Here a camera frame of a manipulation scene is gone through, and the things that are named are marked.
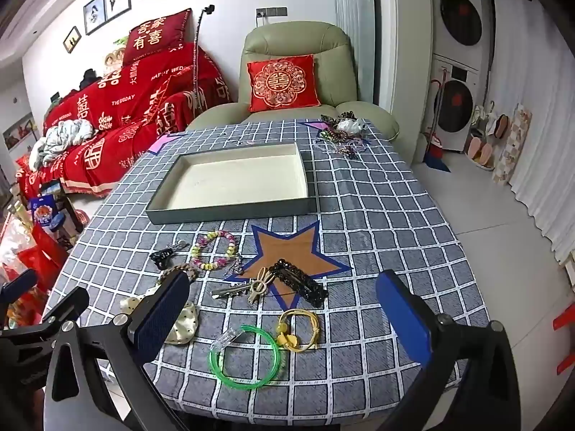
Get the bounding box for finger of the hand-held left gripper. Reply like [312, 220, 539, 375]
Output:
[0, 269, 39, 312]
[0, 325, 50, 391]

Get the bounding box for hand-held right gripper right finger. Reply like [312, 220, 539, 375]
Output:
[375, 270, 524, 431]

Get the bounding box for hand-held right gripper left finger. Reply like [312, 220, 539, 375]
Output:
[42, 272, 192, 431]

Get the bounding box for cream polka dot scrunchie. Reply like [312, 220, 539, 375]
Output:
[120, 294, 198, 346]

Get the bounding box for beige braided hair tie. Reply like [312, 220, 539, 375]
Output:
[155, 264, 199, 289]

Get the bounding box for black claw clip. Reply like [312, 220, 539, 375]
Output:
[149, 243, 188, 270]

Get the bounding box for clear plastic hair clip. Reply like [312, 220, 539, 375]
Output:
[211, 328, 244, 353]

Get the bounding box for green plastic bangle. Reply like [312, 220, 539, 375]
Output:
[209, 324, 286, 390]

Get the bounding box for black beaded barrette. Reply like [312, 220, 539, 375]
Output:
[268, 258, 330, 308]

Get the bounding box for yellow beaded hair tie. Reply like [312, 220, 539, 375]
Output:
[276, 307, 323, 352]

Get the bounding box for grey tray with cream inside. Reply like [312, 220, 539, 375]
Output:
[145, 142, 318, 226]

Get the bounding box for pile of mixed jewelry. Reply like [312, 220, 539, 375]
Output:
[314, 110, 373, 161]

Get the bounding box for pile of red gift bags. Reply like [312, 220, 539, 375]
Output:
[0, 215, 70, 324]

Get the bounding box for silver metal hair clip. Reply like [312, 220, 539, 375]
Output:
[211, 284, 253, 300]

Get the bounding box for blue printed box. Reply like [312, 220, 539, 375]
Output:
[29, 195, 68, 231]

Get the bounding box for beige bunny hair clip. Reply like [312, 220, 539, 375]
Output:
[248, 267, 276, 301]

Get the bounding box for grey checked tablecloth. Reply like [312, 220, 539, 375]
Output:
[42, 119, 490, 418]

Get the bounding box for brown star sticker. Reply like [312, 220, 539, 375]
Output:
[225, 221, 353, 310]

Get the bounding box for grey crumpled clothes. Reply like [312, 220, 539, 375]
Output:
[29, 120, 98, 171]

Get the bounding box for rack of slippers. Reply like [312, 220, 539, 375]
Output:
[465, 101, 511, 170]

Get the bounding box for patterned beige board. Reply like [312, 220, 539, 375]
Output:
[492, 103, 533, 185]

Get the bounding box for red printed sofa cover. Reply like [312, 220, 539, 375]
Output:
[18, 47, 234, 198]

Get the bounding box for white washing machine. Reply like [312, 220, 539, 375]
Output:
[431, 54, 489, 152]

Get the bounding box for dark cloth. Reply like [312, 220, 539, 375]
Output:
[80, 68, 102, 91]

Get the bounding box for white curtain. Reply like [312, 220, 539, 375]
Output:
[489, 0, 575, 279]

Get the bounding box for cartoon print cushion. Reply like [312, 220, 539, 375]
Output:
[101, 38, 129, 77]

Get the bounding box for red embroidered cushion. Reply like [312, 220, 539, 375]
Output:
[246, 54, 323, 114]

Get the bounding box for phone stand pole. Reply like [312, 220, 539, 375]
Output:
[192, 4, 215, 99]

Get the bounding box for large red printed pillow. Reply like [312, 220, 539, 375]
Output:
[121, 8, 193, 66]

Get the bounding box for green armchair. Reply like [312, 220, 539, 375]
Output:
[185, 22, 400, 143]

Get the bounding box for white stacked dryer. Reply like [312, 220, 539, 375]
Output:
[429, 0, 493, 70]

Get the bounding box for colourful beaded bracelet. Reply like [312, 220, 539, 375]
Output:
[189, 230, 244, 273]

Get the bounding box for framed wall picture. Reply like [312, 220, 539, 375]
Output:
[2, 112, 37, 150]

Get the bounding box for red handled mop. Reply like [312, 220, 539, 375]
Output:
[422, 69, 451, 172]

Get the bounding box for tilted small picture frame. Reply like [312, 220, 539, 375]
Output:
[63, 26, 82, 54]

